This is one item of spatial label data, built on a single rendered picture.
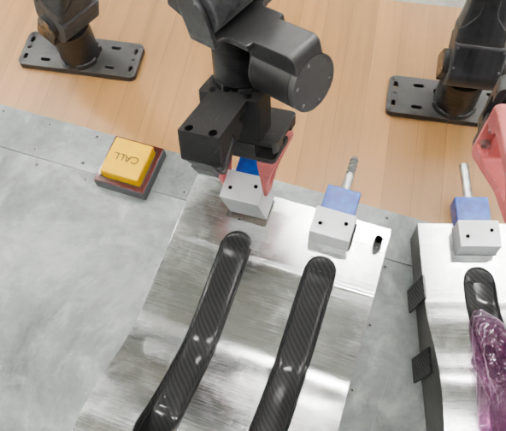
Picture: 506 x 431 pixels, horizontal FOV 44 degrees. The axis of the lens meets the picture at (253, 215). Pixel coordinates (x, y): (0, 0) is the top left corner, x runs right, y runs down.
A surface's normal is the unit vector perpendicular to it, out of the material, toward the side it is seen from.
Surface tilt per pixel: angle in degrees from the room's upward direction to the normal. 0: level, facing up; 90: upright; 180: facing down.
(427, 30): 0
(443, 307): 14
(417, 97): 0
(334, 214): 0
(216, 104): 22
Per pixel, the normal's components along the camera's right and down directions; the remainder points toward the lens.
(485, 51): -0.19, 0.56
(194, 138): -0.37, 0.64
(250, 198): -0.21, -0.32
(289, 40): -0.23, -0.57
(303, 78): 0.70, 0.47
